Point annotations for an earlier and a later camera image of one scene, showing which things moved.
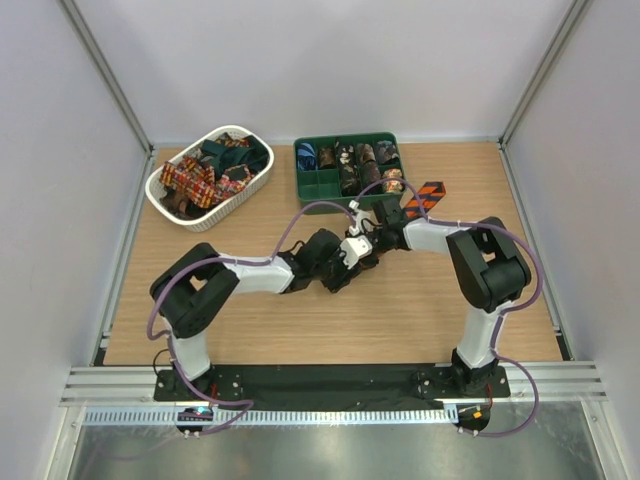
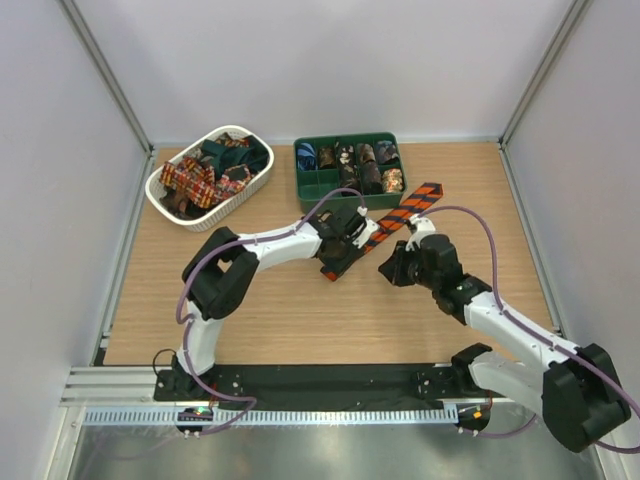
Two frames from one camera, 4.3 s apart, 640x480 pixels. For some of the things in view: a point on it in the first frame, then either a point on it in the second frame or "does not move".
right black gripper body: [380, 244] to [409, 268]
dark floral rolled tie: [350, 184] does not move
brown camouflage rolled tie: [326, 157] does not move
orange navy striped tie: [430, 192] does not move
